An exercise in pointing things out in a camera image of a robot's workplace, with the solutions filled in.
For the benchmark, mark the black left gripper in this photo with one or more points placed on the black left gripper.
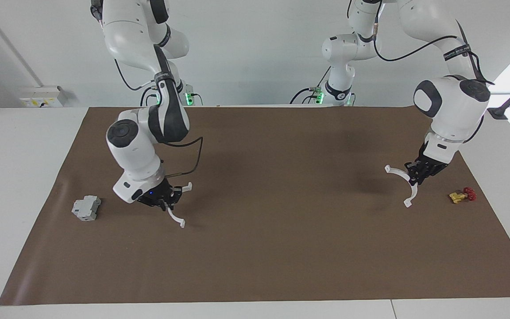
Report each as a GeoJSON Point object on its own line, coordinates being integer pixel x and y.
{"type": "Point", "coordinates": [430, 164]}

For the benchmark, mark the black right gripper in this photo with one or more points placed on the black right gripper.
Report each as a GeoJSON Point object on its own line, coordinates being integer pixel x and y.
{"type": "Point", "coordinates": [153, 195]}

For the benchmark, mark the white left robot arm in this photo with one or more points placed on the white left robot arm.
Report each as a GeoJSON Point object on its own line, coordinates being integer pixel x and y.
{"type": "Point", "coordinates": [452, 102]}

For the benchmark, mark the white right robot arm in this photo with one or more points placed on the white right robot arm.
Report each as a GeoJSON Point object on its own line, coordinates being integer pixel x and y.
{"type": "Point", "coordinates": [131, 146]}

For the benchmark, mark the grey circuit breaker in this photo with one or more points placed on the grey circuit breaker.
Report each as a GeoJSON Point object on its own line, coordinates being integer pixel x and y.
{"type": "Point", "coordinates": [86, 208]}

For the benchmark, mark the brown table mat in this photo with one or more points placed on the brown table mat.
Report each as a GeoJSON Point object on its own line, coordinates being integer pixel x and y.
{"type": "Point", "coordinates": [255, 248]}

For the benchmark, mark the white wall socket box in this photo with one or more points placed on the white wall socket box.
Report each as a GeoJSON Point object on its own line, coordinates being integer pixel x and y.
{"type": "Point", "coordinates": [42, 97]}

